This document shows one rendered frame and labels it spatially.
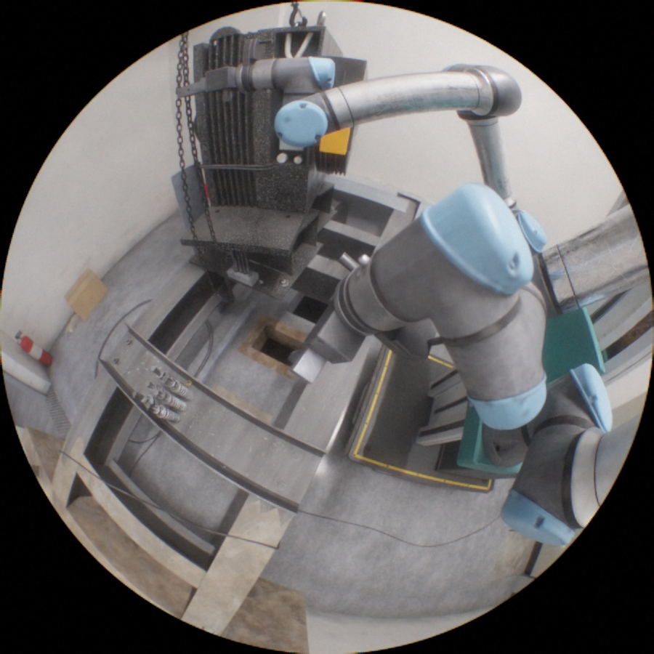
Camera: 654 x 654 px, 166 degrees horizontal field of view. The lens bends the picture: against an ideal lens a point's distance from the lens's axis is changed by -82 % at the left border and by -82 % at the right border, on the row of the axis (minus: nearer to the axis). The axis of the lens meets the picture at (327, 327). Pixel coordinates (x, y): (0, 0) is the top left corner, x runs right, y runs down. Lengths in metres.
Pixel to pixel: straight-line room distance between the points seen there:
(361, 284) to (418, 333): 0.10
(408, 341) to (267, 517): 0.63
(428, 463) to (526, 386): 1.04
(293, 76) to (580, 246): 0.49
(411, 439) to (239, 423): 0.79
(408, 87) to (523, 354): 0.37
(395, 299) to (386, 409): 0.98
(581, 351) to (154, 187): 3.42
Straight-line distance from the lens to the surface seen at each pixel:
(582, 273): 0.27
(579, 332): 0.59
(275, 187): 0.90
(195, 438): 0.77
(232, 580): 0.87
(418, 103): 0.41
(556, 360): 0.60
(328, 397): 0.72
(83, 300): 2.66
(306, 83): 0.50
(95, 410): 1.09
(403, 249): 0.16
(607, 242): 0.27
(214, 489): 1.48
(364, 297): 0.20
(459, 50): 1.97
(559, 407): 0.37
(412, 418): 1.18
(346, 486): 1.40
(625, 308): 0.65
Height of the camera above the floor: 1.36
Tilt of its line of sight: 58 degrees down
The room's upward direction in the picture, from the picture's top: 12 degrees clockwise
